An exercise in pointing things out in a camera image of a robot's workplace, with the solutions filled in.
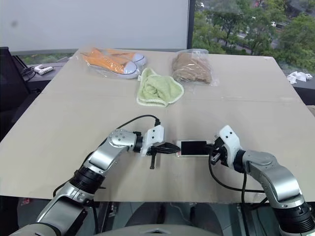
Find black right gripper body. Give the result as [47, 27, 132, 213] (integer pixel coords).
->
[210, 137, 230, 167]

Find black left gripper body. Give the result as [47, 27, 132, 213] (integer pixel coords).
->
[147, 142, 165, 170]

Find white smartphone with black screen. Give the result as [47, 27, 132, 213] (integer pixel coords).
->
[175, 140, 212, 157]

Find green terry towel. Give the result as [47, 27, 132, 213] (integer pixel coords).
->
[136, 67, 185, 108]

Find dark rounded shape under table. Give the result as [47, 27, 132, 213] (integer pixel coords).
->
[190, 202, 225, 230]
[126, 202, 166, 232]

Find grey robot torso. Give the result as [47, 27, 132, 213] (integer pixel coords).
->
[9, 221, 247, 236]

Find brown folded garment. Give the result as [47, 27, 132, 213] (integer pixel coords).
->
[171, 52, 213, 86]

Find orange shoes in bag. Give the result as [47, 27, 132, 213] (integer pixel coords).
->
[74, 47, 149, 80]

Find brown plush in plastic bag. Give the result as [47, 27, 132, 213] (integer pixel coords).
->
[170, 48, 220, 88]

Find orange canvas sneaker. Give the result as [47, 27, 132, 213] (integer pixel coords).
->
[82, 49, 141, 80]
[103, 48, 148, 65]

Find crumpled white paper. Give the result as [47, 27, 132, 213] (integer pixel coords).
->
[286, 71, 314, 85]

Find dark window pillar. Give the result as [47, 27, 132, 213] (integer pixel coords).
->
[186, 0, 197, 50]

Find white power strip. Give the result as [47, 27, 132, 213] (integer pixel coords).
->
[33, 64, 54, 75]

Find white roller blind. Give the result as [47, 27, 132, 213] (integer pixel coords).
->
[0, 0, 191, 53]

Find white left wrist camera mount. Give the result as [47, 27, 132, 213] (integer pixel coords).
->
[142, 125, 164, 157]

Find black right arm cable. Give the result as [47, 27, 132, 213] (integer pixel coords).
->
[208, 147, 270, 236]

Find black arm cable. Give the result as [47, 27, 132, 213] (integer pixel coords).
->
[208, 147, 270, 236]
[53, 114, 161, 199]

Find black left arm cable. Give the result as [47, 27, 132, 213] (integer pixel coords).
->
[53, 114, 161, 199]

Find thin red white wire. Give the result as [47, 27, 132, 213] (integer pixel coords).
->
[169, 202, 188, 217]

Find black cable bundle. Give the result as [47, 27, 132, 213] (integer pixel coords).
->
[20, 65, 36, 82]

